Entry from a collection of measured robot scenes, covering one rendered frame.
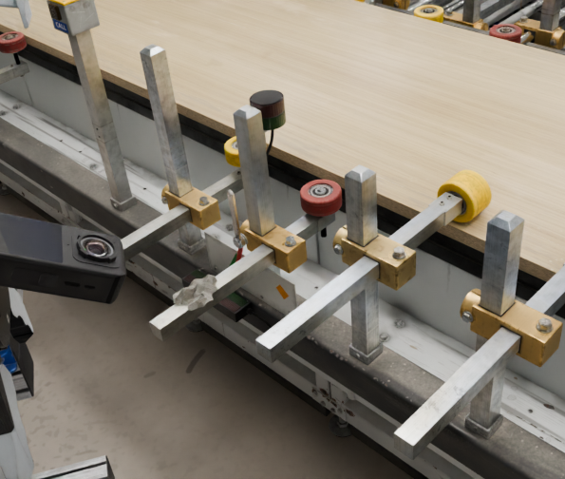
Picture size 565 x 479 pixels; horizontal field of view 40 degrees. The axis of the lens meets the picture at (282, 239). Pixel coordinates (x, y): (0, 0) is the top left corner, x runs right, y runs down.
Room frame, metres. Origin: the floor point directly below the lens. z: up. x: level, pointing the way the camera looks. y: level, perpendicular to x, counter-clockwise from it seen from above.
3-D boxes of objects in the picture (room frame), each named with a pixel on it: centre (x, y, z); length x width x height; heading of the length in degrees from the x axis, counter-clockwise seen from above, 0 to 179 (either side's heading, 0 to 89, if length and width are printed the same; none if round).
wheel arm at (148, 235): (1.29, 0.21, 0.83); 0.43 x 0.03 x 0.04; 131
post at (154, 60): (1.36, 0.20, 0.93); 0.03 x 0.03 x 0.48; 41
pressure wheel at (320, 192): (1.22, -0.08, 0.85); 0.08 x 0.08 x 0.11
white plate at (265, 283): (1.17, 0.07, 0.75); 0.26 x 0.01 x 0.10; 41
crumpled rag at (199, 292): (1.01, 0.15, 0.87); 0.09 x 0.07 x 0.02; 131
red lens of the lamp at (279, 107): (1.20, 0.00, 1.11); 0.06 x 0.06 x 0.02
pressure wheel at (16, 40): (2.18, 0.72, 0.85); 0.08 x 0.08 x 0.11
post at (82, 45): (1.55, 0.37, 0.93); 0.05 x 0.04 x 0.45; 41
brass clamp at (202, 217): (1.34, 0.18, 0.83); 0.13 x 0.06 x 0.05; 41
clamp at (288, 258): (1.15, 0.02, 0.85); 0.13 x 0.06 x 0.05; 41
